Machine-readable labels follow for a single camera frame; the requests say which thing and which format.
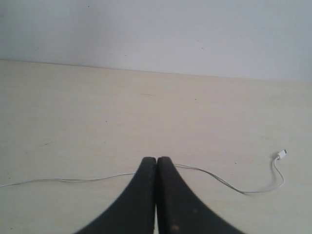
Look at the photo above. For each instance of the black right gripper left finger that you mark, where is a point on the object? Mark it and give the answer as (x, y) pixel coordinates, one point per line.
(133, 212)

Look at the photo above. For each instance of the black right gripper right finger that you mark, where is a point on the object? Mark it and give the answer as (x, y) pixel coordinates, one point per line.
(179, 210)

